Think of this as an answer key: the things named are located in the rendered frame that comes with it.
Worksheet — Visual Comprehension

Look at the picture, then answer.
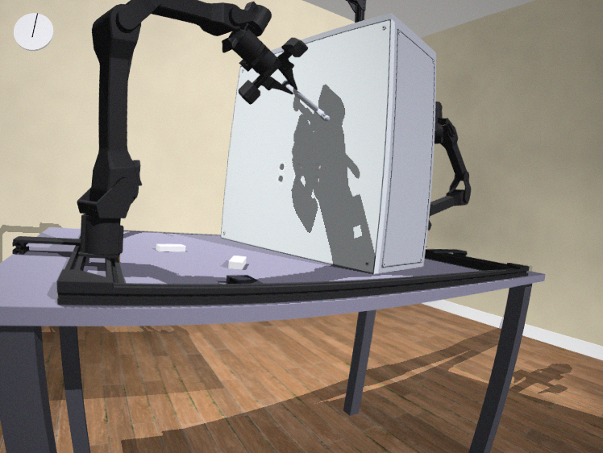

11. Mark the light grey metal rod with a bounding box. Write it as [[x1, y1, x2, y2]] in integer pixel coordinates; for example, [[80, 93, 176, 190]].
[[282, 80, 330, 121]]

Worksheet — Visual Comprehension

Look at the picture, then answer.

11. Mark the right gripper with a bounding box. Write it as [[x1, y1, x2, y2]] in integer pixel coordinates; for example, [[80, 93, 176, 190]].
[[239, 37, 308, 105]]

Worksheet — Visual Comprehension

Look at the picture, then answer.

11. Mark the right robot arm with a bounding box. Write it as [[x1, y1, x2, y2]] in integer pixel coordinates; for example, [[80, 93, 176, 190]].
[[77, 0, 272, 259]]

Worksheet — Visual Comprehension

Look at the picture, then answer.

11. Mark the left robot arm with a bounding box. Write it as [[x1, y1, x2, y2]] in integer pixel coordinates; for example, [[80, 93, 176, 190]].
[[429, 102, 471, 218]]

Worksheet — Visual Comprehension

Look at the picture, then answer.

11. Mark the light grey panel with holes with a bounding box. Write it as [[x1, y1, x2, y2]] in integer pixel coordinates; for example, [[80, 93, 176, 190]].
[[221, 19, 395, 274]]

